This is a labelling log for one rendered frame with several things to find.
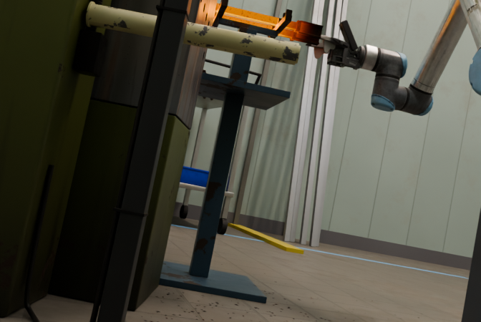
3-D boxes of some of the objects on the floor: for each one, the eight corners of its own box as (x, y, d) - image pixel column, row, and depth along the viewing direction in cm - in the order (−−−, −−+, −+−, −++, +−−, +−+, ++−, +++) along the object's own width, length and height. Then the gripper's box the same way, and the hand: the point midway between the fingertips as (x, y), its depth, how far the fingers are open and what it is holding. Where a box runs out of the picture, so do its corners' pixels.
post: (116, 361, 108) (241, -235, 116) (111, 368, 104) (241, -250, 112) (93, 356, 108) (220, -239, 116) (87, 363, 104) (218, -254, 112)
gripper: (367, 64, 226) (313, 52, 223) (350, 73, 245) (300, 61, 243) (371, 41, 226) (318, 28, 224) (354, 51, 246) (305, 40, 243)
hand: (310, 38), depth 234 cm, fingers open, 14 cm apart
